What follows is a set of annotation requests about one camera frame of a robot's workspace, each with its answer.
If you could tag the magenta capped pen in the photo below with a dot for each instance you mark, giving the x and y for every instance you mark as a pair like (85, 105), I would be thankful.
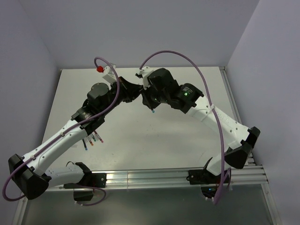
(98, 136)

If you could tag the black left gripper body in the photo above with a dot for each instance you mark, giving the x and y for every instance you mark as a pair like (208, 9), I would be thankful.
(125, 95)

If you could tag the aluminium front rail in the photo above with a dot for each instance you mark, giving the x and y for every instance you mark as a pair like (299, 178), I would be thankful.
(176, 178)

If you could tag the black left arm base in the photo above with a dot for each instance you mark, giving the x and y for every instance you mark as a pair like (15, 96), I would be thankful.
(85, 190)

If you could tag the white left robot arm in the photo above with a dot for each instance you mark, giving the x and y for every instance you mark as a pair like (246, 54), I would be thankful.
(28, 172)

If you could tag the dark blue capped pen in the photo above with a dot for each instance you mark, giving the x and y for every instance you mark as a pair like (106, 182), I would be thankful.
(84, 144)

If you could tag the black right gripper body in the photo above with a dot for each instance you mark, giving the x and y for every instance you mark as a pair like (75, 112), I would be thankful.
(154, 97)

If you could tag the red capped pen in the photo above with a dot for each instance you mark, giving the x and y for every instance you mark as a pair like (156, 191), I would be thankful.
(90, 141)

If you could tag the aluminium side rail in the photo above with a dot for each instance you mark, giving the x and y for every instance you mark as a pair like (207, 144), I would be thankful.
(232, 100)

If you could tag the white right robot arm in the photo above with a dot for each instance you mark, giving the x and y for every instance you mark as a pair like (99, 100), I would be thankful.
(195, 104)

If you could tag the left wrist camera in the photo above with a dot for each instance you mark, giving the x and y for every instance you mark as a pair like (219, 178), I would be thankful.
(107, 72)

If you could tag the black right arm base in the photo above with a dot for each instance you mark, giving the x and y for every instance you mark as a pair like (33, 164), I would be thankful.
(209, 182)

